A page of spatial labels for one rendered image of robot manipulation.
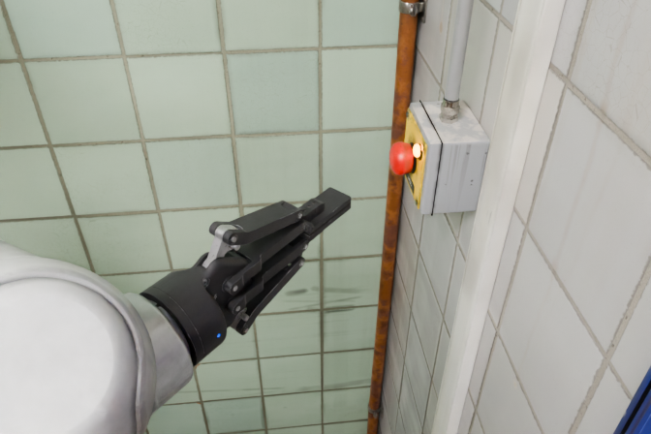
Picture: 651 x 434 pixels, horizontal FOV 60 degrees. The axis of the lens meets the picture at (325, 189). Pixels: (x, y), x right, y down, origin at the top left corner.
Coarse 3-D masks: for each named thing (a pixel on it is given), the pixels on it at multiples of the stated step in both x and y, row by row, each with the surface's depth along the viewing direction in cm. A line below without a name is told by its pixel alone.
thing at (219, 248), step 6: (222, 228) 47; (228, 228) 47; (234, 228) 48; (216, 234) 47; (222, 234) 47; (216, 240) 47; (222, 240) 47; (216, 246) 47; (222, 246) 47; (228, 246) 48; (234, 246) 48; (210, 252) 47; (216, 252) 47; (222, 252) 48; (210, 258) 47; (204, 264) 47
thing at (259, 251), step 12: (288, 228) 54; (300, 228) 55; (312, 228) 55; (264, 240) 52; (276, 240) 52; (288, 240) 54; (240, 252) 51; (252, 252) 51; (264, 252) 51; (276, 252) 53; (252, 264) 50; (240, 276) 49; (252, 276) 50; (228, 288) 48; (240, 288) 49
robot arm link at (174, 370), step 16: (144, 304) 43; (144, 320) 42; (160, 320) 42; (160, 336) 41; (176, 336) 42; (160, 352) 41; (176, 352) 42; (160, 368) 41; (176, 368) 42; (192, 368) 44; (160, 384) 41; (176, 384) 43; (160, 400) 42
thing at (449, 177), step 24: (408, 120) 68; (432, 120) 64; (432, 144) 61; (456, 144) 61; (480, 144) 61; (432, 168) 62; (456, 168) 63; (480, 168) 63; (432, 192) 64; (456, 192) 65
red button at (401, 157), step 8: (392, 144) 67; (400, 144) 66; (408, 144) 66; (392, 152) 66; (400, 152) 65; (408, 152) 65; (392, 160) 66; (400, 160) 65; (408, 160) 65; (392, 168) 66; (400, 168) 66; (408, 168) 66
